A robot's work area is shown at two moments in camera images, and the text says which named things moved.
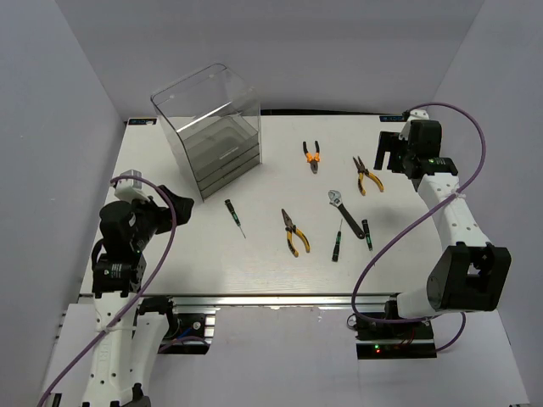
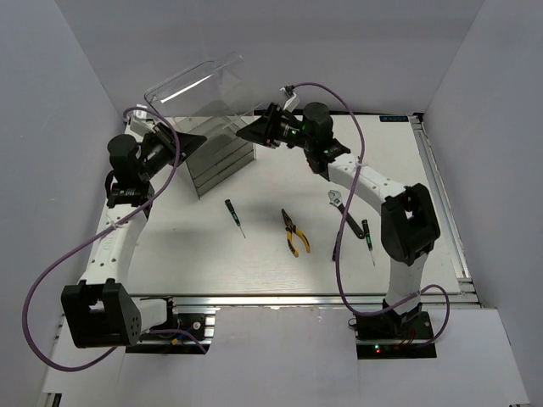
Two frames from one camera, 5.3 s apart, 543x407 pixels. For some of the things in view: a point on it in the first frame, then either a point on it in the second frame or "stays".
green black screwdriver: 337,246 stays
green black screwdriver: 229,204 stays
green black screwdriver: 367,235 stays
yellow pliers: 293,228 stays
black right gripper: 389,142 to 256,131
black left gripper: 165,214 to 188,142
